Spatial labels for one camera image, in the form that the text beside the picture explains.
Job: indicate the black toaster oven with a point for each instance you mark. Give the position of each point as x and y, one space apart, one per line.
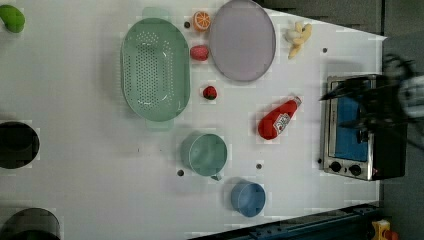
363 155

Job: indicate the blue cup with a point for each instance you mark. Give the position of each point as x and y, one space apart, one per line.
248 198

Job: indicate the green mug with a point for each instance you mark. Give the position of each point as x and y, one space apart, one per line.
204 154

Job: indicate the green plastic colander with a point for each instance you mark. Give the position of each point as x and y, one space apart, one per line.
155 69

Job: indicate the green plush toy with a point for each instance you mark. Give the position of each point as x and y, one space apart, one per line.
12 18

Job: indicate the purple oval plate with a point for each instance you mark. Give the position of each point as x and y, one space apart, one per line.
242 40

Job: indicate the black cylinder lower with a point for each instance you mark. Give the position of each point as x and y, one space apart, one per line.
31 224

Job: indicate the red strawberry toy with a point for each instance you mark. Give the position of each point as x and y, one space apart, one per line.
210 93

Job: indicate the black cylinder upper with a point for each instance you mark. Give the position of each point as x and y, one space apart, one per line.
19 145

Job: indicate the red plush ketchup bottle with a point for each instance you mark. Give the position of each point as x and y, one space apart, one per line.
274 123

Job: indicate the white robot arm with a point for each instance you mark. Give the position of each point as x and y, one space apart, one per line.
411 94

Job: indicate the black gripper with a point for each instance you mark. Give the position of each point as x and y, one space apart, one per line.
381 106

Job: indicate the orange slice toy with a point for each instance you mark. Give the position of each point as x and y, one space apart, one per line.
201 21

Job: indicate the black cylinder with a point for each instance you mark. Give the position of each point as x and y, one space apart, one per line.
19 145
31 224

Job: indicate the yellow orange toy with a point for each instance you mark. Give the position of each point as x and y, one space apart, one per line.
383 231

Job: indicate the pink strawberry toy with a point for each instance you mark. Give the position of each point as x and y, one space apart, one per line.
199 52

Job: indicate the yellow plush banana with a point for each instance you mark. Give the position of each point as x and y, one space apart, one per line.
297 37

